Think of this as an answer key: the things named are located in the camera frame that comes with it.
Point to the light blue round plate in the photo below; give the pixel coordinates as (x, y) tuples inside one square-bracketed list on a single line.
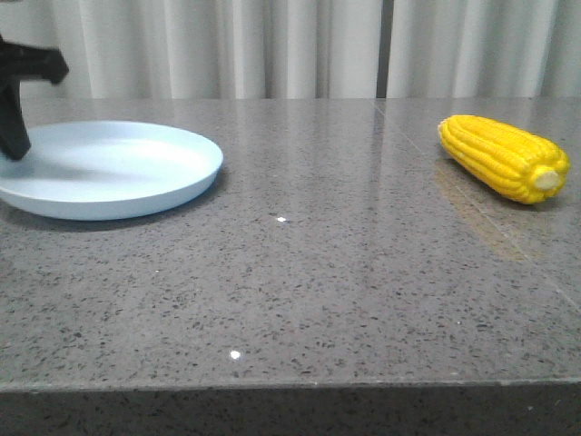
[(109, 170)]

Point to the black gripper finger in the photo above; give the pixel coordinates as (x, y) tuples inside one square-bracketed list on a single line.
[(22, 63)]

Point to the yellow corn cob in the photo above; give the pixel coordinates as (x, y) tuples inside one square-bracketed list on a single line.
[(523, 167)]

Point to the white pleated curtain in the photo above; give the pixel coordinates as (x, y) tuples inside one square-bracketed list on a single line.
[(304, 49)]

